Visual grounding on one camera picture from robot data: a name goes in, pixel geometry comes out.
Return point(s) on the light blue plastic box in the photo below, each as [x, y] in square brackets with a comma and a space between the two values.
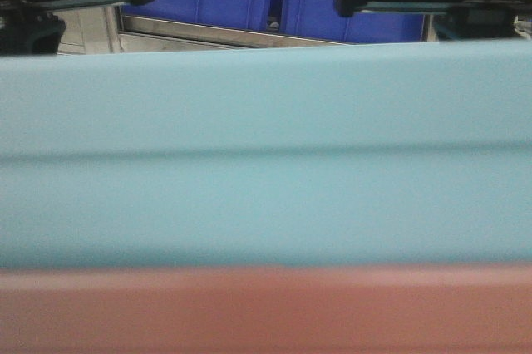
[397, 153]

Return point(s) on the pink plastic box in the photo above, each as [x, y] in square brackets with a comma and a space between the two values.
[406, 309]

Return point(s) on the stainless steel shelf frame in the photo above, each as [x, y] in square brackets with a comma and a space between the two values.
[105, 30]

